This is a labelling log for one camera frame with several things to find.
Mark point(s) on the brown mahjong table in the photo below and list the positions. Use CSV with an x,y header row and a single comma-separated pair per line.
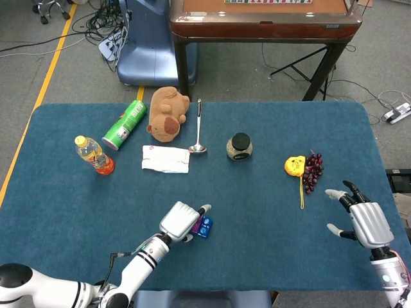
x,y
263,22

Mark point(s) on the green chips can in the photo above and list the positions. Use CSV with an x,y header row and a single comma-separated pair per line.
x,y
125,125

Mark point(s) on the white and black power strip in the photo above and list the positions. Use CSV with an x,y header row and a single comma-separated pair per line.
x,y
396,114

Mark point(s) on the glass jar black lid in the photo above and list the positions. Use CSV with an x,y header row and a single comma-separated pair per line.
x,y
239,147

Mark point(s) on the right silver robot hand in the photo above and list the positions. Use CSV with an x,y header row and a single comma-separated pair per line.
x,y
370,224

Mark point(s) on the blue felt table cover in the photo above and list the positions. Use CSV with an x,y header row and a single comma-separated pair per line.
x,y
112,192

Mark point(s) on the metal ladle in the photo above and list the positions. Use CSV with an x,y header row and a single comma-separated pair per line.
x,y
199,128

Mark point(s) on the blue-grey robot torso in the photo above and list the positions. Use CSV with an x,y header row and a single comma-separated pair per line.
x,y
208,300

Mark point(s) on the purple grape bunch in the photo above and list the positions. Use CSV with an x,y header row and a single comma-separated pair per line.
x,y
313,170

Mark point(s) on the brown plush capybara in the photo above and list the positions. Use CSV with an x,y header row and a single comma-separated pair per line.
x,y
165,115

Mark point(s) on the yellow drink bottle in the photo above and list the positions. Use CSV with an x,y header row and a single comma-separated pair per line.
x,y
96,157

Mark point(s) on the blue-grey machine base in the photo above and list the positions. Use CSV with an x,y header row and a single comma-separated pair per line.
x,y
147,48

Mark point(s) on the row of mahjong tiles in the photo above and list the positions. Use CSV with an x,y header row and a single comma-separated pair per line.
x,y
266,1

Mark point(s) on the wheeled chair base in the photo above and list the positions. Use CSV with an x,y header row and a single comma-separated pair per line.
x,y
48,8

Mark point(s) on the black box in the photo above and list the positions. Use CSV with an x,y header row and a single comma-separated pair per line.
x,y
399,179

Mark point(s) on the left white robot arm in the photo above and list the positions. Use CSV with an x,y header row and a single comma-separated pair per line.
x,y
141,266

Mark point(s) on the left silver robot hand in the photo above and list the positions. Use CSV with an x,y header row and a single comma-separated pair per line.
x,y
176,221

